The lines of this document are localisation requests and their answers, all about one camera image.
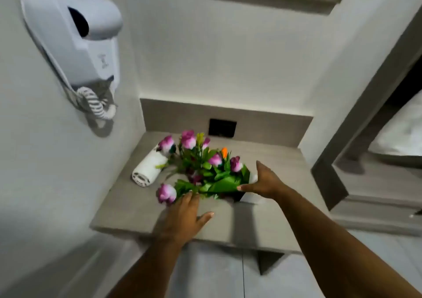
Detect artificial purple flowers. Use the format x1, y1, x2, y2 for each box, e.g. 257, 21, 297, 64
155, 129, 268, 206

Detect person's left forearm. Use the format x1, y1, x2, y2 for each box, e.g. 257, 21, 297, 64
107, 237, 185, 298

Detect white coiled cord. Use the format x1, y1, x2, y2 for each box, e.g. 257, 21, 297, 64
76, 86, 118, 121

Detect white cylindrical dispenser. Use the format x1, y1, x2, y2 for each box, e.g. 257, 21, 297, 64
131, 145, 169, 188

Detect white wall-mounted hair dryer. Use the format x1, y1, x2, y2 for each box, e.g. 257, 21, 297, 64
20, 0, 124, 109

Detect grey wooden table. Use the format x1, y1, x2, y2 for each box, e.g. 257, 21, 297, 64
89, 130, 330, 254

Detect grey wooden back panel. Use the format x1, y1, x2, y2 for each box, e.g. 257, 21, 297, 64
139, 98, 314, 149

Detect white bedding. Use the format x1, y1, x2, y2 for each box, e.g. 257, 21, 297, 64
367, 90, 422, 158

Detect black wall socket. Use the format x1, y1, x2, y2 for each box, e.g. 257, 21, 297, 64
208, 118, 237, 139

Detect person's left hand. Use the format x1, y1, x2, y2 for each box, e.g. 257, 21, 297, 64
155, 190, 215, 247

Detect person's right hand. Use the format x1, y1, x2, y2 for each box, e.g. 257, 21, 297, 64
236, 160, 286, 200

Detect grey wooden platform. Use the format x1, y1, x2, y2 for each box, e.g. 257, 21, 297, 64
329, 153, 422, 237

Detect person's right forearm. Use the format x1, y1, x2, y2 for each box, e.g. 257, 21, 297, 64
275, 182, 422, 298

